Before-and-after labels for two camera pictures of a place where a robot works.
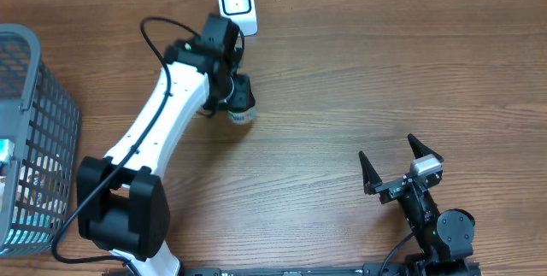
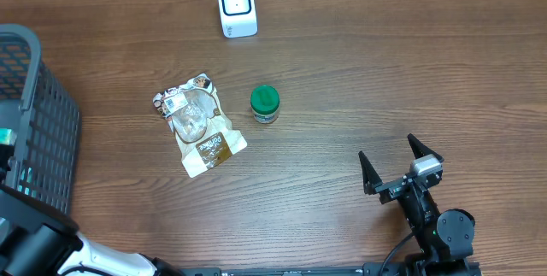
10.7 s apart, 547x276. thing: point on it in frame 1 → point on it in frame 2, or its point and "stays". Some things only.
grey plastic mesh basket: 38,187 stays
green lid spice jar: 241,110 → 265,103
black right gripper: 392,190 stays
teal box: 7,149 → 8,137
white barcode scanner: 237,1 stays
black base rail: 376,269 stays
